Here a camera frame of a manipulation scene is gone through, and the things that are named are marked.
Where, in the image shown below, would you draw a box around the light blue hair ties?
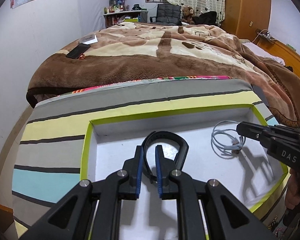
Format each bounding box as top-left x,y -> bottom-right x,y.
211,120 -> 247,158

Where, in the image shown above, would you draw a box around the person's right hand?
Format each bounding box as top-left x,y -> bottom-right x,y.
285,168 -> 300,210

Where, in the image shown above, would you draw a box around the green white shallow box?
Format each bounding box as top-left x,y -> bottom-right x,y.
80,104 -> 288,239

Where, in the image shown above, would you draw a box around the striped pastel blanket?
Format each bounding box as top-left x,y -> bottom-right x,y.
12,78 -> 288,234

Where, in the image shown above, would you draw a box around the wooden headboard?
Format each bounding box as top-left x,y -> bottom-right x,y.
255,35 -> 300,77

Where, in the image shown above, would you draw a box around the black clothes pile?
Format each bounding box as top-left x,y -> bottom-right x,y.
192,11 -> 217,25

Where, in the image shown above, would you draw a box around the wooden wardrobe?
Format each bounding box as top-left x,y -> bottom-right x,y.
221,0 -> 271,41

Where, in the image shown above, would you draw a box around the brown teddy bear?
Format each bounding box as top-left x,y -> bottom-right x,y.
181,7 -> 194,25

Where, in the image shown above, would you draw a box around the black padded chair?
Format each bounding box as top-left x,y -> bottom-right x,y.
150,3 -> 181,26

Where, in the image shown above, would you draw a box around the brown beige plush blanket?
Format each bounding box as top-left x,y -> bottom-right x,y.
26,22 -> 300,128

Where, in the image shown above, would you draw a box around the small orange red trinket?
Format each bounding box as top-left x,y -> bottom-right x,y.
79,54 -> 85,60

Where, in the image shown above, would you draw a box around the black smartphone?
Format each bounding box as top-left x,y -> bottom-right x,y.
66,43 -> 90,59

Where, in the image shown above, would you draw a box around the white small box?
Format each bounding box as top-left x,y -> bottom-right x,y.
79,34 -> 98,44

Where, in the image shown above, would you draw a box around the white shelf desk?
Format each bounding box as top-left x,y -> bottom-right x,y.
104,10 -> 148,28

